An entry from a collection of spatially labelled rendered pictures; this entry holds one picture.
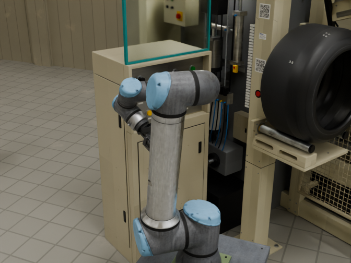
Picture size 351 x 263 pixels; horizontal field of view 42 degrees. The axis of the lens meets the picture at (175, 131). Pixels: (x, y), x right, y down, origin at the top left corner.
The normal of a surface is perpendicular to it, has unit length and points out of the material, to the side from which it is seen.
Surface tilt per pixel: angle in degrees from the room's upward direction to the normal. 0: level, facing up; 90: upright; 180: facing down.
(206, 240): 92
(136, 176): 90
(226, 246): 0
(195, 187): 90
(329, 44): 48
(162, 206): 97
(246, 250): 0
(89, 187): 0
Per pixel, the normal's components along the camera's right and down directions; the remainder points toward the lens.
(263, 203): 0.60, 0.32
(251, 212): -0.80, 0.23
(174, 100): 0.28, 0.54
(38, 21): -0.39, 0.36
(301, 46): -0.52, -0.54
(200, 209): 0.12, -0.92
